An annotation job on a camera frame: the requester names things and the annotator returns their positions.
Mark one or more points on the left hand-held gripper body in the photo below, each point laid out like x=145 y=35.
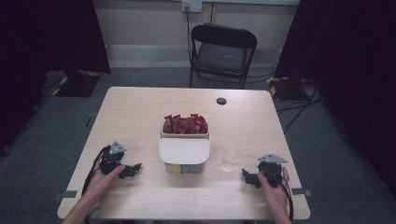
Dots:
x=112 y=161

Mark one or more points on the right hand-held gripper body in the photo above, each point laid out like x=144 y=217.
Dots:
x=270 y=169

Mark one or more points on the white storage box with lid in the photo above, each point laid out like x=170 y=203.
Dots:
x=184 y=151

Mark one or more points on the bunch of red sachets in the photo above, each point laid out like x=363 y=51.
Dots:
x=185 y=124

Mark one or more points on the person's right hand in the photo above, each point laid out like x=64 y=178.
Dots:
x=275 y=196

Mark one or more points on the person's left hand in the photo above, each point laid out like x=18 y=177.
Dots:
x=101 y=183

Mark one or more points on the clear glass cup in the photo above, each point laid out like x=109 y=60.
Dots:
x=231 y=160

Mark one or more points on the yellow packet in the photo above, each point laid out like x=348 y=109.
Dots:
x=173 y=168

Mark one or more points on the grey tape strip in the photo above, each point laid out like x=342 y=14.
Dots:
x=67 y=194
x=300 y=191

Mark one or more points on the black yellow-striped stand base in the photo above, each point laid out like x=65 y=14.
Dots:
x=76 y=84
x=286 y=88

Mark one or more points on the black folding chair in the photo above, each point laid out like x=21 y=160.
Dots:
x=222 y=53

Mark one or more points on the dark curtain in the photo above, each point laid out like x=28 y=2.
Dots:
x=46 y=37
x=351 y=62

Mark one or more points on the white wall power outlet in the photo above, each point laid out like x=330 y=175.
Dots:
x=191 y=5

